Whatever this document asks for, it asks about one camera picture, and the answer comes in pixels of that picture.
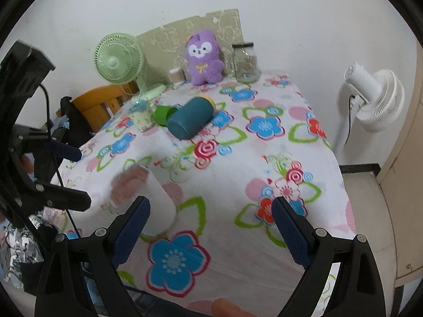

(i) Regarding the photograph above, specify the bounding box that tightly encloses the white cup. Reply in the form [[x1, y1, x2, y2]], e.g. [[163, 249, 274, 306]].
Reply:
[[111, 165, 179, 236]]

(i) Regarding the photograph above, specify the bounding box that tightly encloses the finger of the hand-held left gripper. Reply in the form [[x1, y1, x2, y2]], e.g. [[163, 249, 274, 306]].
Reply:
[[13, 124, 82, 162], [18, 172, 92, 211]]

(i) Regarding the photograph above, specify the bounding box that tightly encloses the white standing fan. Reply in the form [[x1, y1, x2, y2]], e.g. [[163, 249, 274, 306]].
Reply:
[[334, 61, 405, 154]]

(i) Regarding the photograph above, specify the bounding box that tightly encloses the purple plush toy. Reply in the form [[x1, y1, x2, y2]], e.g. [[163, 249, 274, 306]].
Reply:
[[185, 29, 225, 86]]

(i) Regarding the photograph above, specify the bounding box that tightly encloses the small beige container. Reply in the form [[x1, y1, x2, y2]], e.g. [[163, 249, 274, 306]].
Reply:
[[168, 67, 185, 85]]

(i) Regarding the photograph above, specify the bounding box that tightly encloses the green desk fan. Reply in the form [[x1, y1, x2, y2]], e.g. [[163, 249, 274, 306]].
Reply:
[[94, 32, 167, 103]]

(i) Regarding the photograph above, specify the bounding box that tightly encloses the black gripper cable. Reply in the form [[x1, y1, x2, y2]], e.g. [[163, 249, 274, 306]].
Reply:
[[39, 84, 83, 238]]

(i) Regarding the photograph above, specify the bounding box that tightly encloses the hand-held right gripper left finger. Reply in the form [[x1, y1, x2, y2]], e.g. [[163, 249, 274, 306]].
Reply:
[[35, 196, 152, 317]]

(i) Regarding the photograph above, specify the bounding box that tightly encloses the orange wooden chair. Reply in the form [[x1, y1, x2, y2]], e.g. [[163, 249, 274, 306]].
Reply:
[[71, 81, 137, 133]]

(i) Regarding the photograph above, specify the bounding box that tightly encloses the black fan cable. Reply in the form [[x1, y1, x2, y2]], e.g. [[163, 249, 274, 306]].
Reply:
[[344, 94, 357, 146]]

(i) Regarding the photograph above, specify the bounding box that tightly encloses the black and white patterned clothing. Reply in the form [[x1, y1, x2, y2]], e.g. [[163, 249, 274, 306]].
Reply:
[[0, 215, 50, 291]]

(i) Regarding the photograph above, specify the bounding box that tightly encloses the teal bottle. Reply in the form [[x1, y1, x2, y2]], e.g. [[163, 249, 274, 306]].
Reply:
[[167, 95, 217, 140]]

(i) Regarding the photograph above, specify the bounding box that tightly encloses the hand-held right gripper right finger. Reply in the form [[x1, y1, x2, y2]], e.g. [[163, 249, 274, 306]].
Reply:
[[271, 196, 387, 317]]

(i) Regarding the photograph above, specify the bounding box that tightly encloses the floral tablecloth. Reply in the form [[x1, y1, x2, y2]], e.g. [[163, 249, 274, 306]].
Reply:
[[56, 69, 357, 317]]

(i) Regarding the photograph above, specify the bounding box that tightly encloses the glass jar with black lid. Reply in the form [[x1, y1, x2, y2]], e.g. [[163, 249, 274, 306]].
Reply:
[[231, 42, 259, 84]]

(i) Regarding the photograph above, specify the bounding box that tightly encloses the beige wooden cabinet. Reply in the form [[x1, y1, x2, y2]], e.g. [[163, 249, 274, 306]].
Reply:
[[377, 40, 423, 288]]

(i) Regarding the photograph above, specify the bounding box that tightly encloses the patterned pale green cup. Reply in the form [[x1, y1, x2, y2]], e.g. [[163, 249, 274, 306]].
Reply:
[[128, 101, 156, 133]]

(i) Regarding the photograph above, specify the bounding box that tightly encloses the person's right hand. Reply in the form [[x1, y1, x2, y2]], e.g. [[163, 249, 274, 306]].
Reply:
[[211, 298, 255, 317]]

